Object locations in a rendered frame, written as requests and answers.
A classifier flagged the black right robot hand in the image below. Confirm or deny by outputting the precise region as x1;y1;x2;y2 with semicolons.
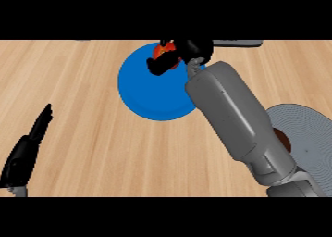
145;39;216;77

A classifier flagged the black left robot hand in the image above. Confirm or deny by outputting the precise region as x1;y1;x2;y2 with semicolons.
0;103;54;190

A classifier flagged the red tomato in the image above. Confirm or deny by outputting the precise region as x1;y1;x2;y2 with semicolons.
153;41;181;70

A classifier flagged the blue plate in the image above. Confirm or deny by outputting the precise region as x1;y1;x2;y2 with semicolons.
117;42;210;122

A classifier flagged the grey round placemat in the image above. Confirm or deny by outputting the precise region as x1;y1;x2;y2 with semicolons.
266;104;332;198

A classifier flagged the dark grey flat object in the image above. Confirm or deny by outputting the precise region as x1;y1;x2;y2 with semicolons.
213;39;265;48

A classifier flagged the brown round object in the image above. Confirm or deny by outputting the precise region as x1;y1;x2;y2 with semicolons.
272;127;293;154

